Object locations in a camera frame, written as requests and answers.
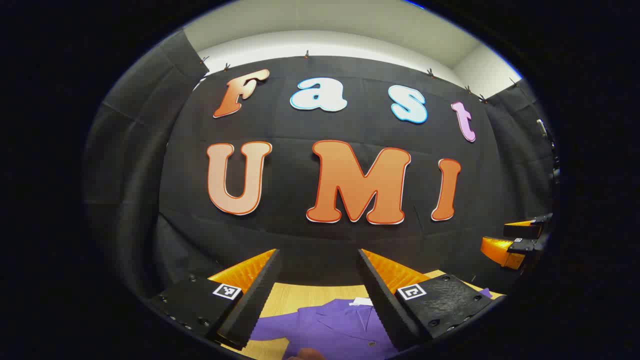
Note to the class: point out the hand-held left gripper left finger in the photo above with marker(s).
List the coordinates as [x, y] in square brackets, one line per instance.
[255, 305]

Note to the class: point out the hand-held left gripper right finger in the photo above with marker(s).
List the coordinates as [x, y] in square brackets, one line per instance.
[385, 310]

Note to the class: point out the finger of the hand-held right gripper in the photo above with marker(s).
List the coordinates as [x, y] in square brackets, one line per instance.
[497, 250]
[520, 231]

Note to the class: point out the purple shirt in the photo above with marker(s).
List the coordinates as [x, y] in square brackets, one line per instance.
[340, 330]

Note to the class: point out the black backdrop cloth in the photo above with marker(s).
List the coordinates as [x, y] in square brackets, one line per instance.
[300, 240]

